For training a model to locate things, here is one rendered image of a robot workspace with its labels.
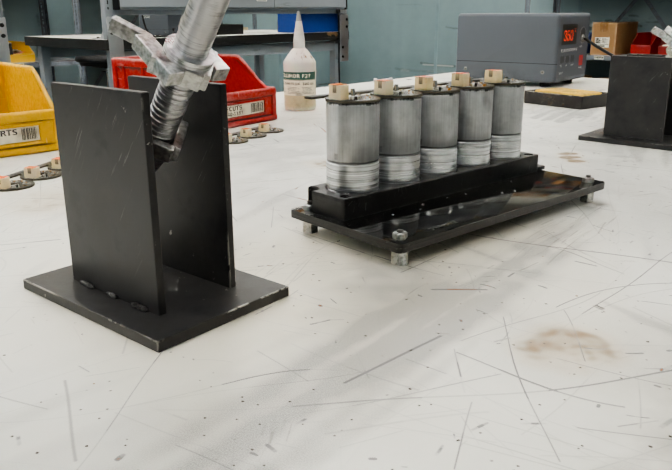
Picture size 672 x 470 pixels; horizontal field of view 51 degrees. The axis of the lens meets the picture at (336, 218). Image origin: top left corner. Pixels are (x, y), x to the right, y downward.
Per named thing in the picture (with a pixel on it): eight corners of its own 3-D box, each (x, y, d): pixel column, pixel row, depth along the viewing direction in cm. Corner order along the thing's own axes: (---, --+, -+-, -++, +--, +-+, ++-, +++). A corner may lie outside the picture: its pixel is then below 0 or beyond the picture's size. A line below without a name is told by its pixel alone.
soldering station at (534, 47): (586, 81, 102) (592, 12, 99) (554, 88, 93) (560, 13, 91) (490, 76, 111) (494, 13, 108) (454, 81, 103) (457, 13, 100)
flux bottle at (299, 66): (278, 110, 74) (275, 11, 71) (294, 106, 77) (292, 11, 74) (306, 111, 72) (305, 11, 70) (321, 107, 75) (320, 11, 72)
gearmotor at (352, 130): (389, 205, 33) (391, 95, 31) (351, 215, 31) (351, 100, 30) (354, 195, 35) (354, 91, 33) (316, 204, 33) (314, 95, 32)
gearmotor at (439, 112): (465, 186, 36) (470, 86, 35) (434, 194, 35) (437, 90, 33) (429, 178, 38) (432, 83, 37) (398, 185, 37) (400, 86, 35)
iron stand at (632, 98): (636, 192, 54) (733, 92, 48) (554, 119, 57) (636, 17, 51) (662, 179, 58) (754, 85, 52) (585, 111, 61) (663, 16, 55)
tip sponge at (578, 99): (611, 105, 76) (612, 91, 76) (581, 109, 73) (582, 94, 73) (553, 99, 82) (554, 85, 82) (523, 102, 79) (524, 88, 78)
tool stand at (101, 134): (118, 431, 24) (230, 209, 18) (-15, 229, 27) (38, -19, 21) (242, 368, 28) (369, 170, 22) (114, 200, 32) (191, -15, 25)
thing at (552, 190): (495, 178, 43) (496, 160, 43) (604, 201, 38) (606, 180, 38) (289, 231, 33) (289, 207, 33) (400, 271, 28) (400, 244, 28)
